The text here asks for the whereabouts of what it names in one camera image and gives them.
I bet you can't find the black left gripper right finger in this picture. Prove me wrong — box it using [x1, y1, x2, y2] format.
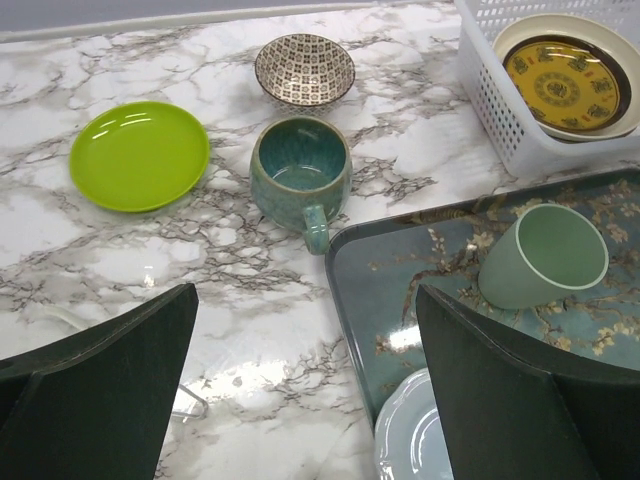
[415, 286, 639, 479]

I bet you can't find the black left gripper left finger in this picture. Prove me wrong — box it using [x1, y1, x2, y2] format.
[1, 283, 199, 479]

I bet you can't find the lime green plate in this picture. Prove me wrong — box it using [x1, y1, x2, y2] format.
[69, 101, 210, 213]

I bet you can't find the teal glazed ceramic mug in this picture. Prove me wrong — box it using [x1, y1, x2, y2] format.
[250, 116, 352, 255]

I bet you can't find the yellow patterned plate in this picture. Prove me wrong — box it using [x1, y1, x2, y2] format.
[503, 35, 632, 134]

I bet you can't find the cream plate with black mark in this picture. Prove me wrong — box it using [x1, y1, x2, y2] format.
[493, 14, 639, 143]

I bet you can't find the patterned small ceramic bowl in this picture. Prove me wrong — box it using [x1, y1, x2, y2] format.
[254, 33, 356, 117]

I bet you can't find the white perforated plastic bin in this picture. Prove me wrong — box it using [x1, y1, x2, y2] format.
[455, 1, 639, 178]

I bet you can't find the light blue scalloped plate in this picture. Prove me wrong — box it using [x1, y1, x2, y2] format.
[374, 368, 453, 480]

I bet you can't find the light green ceramic cup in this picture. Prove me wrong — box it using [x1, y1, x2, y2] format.
[478, 203, 609, 309]

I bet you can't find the teal floral serving tray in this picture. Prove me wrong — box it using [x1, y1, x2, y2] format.
[325, 168, 639, 420]

